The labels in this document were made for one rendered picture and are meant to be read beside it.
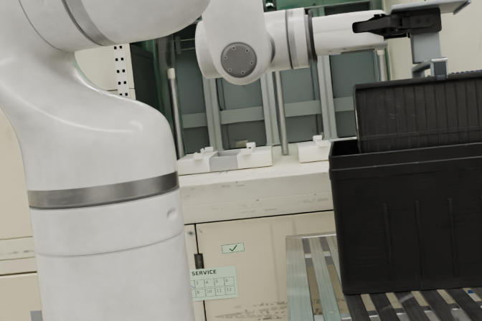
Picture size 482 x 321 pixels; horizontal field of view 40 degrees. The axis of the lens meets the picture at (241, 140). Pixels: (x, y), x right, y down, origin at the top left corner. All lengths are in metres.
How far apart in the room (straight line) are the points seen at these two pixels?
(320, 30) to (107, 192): 0.49
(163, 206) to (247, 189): 0.73
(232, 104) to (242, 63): 1.28
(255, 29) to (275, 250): 0.53
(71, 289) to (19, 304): 0.86
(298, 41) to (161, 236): 0.46
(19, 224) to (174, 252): 0.84
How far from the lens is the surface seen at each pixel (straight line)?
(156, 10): 0.48
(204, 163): 1.42
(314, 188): 1.22
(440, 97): 0.84
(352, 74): 2.12
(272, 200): 1.22
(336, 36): 0.89
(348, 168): 0.80
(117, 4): 0.48
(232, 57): 0.84
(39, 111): 0.50
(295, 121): 2.11
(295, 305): 0.81
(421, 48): 0.93
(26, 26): 0.52
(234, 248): 1.24
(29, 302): 1.35
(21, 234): 1.33
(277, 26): 0.91
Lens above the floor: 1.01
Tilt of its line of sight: 3 degrees down
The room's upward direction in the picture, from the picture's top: 6 degrees counter-clockwise
